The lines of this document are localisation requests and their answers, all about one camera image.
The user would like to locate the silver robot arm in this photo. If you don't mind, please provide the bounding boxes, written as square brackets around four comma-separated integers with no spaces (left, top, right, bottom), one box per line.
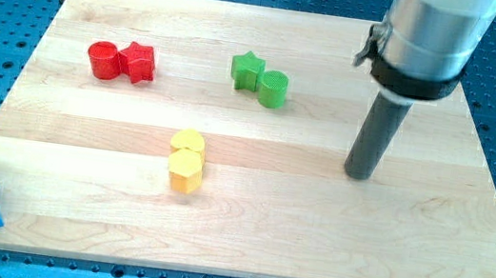
[353,0,496,101]

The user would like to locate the wooden board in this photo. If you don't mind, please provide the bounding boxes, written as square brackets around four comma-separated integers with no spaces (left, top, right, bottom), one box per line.
[0,0,496,278]

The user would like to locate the yellow heart block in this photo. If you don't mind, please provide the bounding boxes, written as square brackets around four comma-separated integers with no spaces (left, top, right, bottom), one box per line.
[169,129,206,164]

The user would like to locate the green cylinder block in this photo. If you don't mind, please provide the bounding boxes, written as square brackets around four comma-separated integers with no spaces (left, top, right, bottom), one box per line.
[257,70,289,109]

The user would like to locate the yellow hexagon block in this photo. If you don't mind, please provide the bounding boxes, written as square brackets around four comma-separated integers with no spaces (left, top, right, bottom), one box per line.
[168,149,203,194]

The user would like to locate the green star block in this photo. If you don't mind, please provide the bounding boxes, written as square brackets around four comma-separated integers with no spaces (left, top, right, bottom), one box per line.
[230,51,266,92]

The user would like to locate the red star block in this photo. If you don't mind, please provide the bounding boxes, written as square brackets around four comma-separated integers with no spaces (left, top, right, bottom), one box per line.
[118,41,156,84]

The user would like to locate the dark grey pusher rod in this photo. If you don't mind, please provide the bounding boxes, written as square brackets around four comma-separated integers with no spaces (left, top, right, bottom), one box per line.
[344,90,413,180]

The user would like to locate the red cylinder block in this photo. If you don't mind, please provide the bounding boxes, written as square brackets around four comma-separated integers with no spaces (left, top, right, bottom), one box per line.
[88,41,121,80]

